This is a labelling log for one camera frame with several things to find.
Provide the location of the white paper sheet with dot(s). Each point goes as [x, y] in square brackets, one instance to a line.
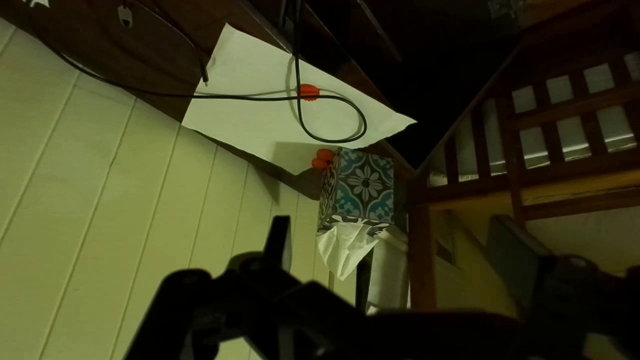
[253, 72]

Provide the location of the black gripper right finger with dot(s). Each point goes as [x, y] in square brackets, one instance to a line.
[520, 263]

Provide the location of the small orange cap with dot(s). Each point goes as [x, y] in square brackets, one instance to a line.
[309, 90]

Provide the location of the patterned tissue box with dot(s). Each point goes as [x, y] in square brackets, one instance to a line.
[363, 187]

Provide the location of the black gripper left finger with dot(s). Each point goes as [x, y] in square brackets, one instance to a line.
[277, 241]

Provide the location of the small orange clip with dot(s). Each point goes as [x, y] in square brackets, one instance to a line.
[324, 160]

